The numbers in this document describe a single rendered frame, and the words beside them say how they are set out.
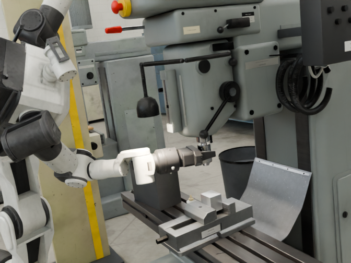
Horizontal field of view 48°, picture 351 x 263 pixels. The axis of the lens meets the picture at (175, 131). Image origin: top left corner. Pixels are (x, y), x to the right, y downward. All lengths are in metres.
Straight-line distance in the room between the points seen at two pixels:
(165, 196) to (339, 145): 0.74
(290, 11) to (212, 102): 0.45
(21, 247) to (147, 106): 0.83
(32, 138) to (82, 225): 2.03
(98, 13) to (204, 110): 9.67
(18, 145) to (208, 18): 0.69
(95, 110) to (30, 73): 8.49
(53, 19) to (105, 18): 9.40
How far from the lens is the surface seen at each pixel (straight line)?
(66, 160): 1.37
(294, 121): 1.57
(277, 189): 1.67
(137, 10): 1.22
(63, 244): 3.21
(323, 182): 1.60
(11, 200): 1.69
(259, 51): 1.38
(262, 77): 1.39
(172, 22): 1.22
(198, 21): 1.24
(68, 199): 3.10
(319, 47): 1.23
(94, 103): 9.79
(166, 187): 1.71
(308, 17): 1.25
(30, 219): 1.70
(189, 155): 1.35
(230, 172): 3.35
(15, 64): 1.35
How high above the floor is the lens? 1.63
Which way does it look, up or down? 12 degrees down
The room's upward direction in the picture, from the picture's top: 7 degrees counter-clockwise
